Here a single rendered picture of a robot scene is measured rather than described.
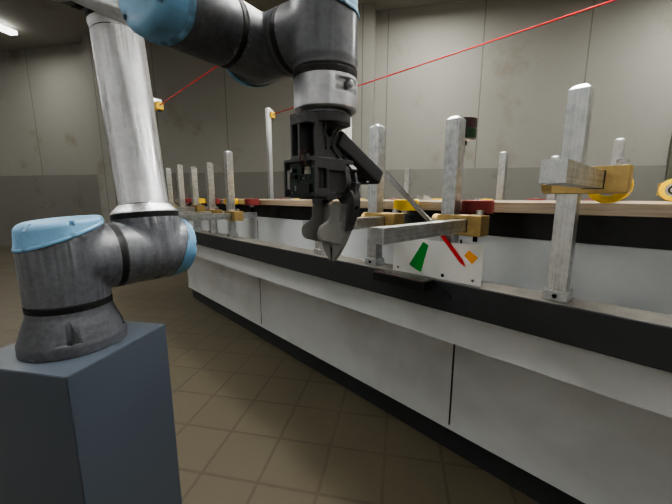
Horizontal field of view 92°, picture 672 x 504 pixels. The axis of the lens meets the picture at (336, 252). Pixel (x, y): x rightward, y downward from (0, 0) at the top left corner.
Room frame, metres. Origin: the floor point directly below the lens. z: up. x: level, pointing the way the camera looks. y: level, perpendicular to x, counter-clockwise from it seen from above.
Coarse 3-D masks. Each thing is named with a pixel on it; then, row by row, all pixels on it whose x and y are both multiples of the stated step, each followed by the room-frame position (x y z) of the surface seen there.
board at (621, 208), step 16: (384, 208) 1.18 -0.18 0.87; (432, 208) 1.04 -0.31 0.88; (496, 208) 0.90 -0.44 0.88; (512, 208) 0.87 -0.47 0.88; (528, 208) 0.84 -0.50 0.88; (544, 208) 0.81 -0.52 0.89; (592, 208) 0.75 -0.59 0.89; (608, 208) 0.72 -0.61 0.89; (624, 208) 0.70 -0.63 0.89; (640, 208) 0.69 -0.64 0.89; (656, 208) 0.67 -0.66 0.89
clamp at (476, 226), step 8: (432, 216) 0.86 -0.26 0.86; (440, 216) 0.83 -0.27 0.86; (448, 216) 0.82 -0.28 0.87; (456, 216) 0.80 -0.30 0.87; (464, 216) 0.79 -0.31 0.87; (472, 216) 0.77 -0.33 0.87; (480, 216) 0.76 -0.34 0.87; (488, 216) 0.79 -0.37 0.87; (472, 224) 0.77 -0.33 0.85; (480, 224) 0.76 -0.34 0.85; (488, 224) 0.79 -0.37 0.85; (464, 232) 0.79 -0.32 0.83; (472, 232) 0.77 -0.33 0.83; (480, 232) 0.76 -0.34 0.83
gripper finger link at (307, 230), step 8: (312, 208) 0.49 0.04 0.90; (320, 208) 0.50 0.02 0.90; (328, 208) 0.50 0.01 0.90; (312, 216) 0.49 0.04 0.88; (320, 216) 0.50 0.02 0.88; (328, 216) 0.50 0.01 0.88; (304, 224) 0.48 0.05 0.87; (312, 224) 0.49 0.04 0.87; (320, 224) 0.50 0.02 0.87; (304, 232) 0.48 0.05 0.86; (312, 232) 0.49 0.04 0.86; (328, 248) 0.50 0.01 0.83; (328, 256) 0.50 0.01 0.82
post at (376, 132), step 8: (376, 128) 1.00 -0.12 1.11; (384, 128) 1.02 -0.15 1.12; (376, 136) 1.00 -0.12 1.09; (384, 136) 1.02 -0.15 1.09; (376, 144) 1.00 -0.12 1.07; (384, 144) 1.02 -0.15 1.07; (376, 152) 1.00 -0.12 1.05; (384, 152) 1.02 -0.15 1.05; (376, 160) 1.00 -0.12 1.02; (384, 160) 1.02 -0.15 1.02; (368, 184) 1.02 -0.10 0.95; (376, 184) 1.00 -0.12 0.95; (368, 192) 1.02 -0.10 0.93; (376, 192) 1.00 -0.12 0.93; (368, 200) 1.02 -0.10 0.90; (376, 200) 1.00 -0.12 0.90; (368, 208) 1.02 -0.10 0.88; (376, 208) 1.00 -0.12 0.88; (368, 232) 1.02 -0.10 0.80; (368, 240) 1.02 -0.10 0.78; (368, 248) 1.02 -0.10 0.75; (376, 248) 1.00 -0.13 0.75; (368, 256) 1.02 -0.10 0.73; (376, 256) 1.00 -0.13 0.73
